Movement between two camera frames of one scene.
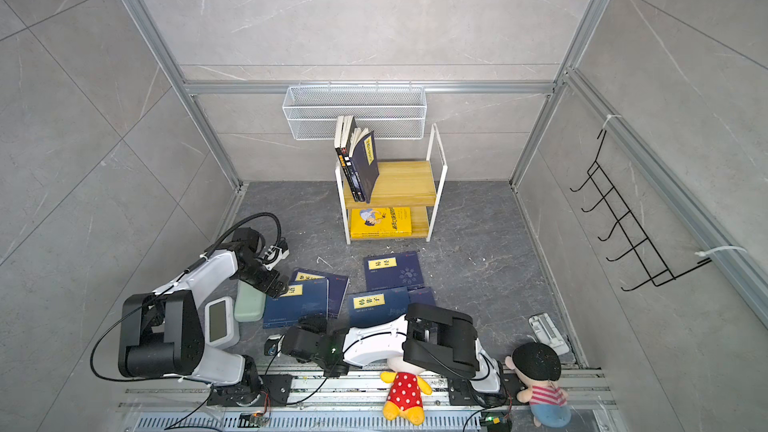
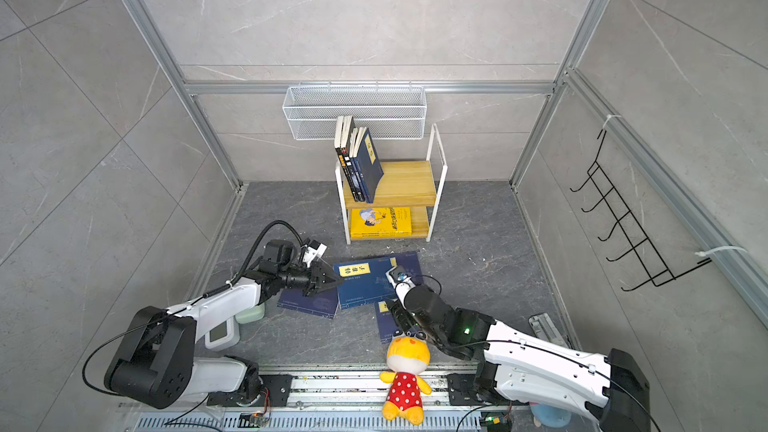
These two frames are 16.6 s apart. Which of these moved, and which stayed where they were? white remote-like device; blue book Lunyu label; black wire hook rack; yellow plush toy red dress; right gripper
Moved: blue book Lunyu label; right gripper
Stayed: white remote-like device; black wire hook rack; yellow plush toy red dress
